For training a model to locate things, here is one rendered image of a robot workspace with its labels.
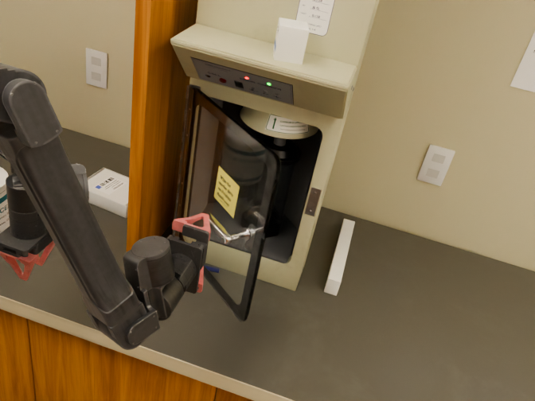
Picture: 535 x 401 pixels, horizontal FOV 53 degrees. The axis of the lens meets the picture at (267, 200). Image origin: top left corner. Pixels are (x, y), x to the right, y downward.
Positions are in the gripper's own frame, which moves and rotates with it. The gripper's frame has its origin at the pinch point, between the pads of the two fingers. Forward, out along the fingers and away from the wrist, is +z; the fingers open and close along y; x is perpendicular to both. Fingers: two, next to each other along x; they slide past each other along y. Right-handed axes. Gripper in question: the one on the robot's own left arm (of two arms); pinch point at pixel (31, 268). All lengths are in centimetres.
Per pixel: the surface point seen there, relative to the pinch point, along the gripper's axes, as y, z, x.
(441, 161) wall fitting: 77, -9, -73
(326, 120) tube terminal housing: 34, -30, -43
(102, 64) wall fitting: 76, -9, 30
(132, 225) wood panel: 24.9, 3.6, -7.5
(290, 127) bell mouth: 37, -25, -36
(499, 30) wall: 77, -46, -73
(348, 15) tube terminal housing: 34, -50, -42
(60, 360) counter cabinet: 6.9, 33.4, -0.5
